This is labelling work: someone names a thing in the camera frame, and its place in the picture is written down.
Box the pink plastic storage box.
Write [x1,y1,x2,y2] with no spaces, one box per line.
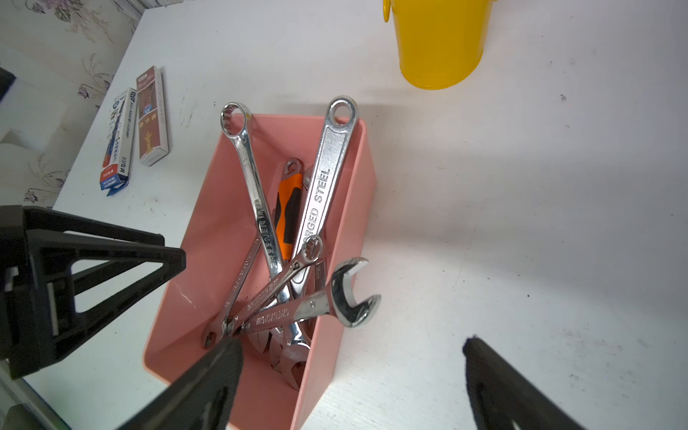
[143,115,376,429]

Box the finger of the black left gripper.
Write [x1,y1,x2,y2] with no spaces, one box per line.
[1,205,186,379]

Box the orange handled adjustable wrench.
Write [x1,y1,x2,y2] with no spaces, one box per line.
[274,158,303,262]

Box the large forged steel wrench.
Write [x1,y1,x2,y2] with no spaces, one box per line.
[278,95,359,388]

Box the small chrome combination wrench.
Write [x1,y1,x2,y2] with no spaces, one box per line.
[202,235,325,349]

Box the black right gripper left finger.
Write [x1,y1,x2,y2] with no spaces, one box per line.
[121,338,244,429]

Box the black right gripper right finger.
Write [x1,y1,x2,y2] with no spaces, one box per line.
[462,337,582,429]

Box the chrome end wrench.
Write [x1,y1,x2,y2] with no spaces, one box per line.
[221,257,382,337]

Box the long chrome combination wrench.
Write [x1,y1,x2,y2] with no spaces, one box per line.
[220,102,310,386]

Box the yellow pencil cup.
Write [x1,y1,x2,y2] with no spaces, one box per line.
[383,0,494,90]

